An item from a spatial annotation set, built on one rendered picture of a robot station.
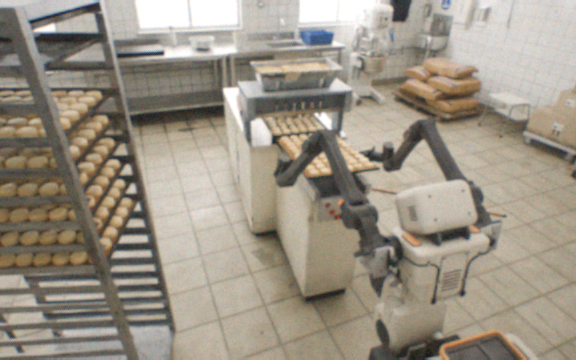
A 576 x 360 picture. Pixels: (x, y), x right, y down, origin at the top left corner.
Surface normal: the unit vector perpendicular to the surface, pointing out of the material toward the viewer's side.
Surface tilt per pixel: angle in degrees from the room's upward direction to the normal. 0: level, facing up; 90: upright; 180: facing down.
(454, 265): 81
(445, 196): 47
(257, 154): 90
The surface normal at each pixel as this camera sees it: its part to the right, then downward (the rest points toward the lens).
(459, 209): 0.23, -0.21
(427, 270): 0.29, 0.37
